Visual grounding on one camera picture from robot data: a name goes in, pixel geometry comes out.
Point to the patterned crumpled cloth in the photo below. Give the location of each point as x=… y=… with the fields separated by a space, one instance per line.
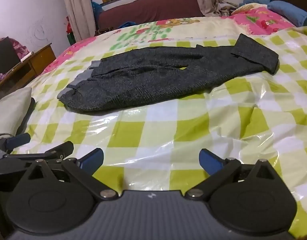
x=228 y=10

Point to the green white checked plastic sheet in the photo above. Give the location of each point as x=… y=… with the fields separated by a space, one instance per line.
x=168 y=135

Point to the dark patterned cloth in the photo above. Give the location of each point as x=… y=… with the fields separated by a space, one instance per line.
x=106 y=31

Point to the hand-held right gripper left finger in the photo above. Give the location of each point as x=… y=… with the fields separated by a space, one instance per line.
x=93 y=158

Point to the small blue pillow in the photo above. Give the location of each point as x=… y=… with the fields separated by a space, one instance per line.
x=256 y=0

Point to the maroon sofa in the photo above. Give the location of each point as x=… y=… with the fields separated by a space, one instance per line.
x=153 y=7

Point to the wooden cabinet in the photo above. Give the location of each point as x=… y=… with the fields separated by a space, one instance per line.
x=38 y=57

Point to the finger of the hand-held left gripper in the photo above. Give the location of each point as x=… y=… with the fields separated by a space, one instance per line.
x=18 y=140
x=64 y=148

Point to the purple floral cloth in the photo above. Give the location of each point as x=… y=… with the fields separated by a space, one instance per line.
x=19 y=47

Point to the blue garment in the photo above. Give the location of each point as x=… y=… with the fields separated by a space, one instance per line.
x=128 y=24

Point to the cartoon printed blanket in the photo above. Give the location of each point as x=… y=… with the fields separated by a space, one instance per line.
x=143 y=32

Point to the red hanging decoration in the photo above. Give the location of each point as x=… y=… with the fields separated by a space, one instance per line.
x=68 y=25

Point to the blue bag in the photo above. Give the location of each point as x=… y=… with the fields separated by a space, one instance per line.
x=96 y=10

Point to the dark grey checked pants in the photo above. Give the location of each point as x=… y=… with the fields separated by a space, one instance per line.
x=156 y=85

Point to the dark monitor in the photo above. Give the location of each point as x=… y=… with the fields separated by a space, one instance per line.
x=4 y=55

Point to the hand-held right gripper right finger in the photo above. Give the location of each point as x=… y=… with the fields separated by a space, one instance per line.
x=211 y=161

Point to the grey pillow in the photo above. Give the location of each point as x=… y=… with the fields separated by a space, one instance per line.
x=11 y=110

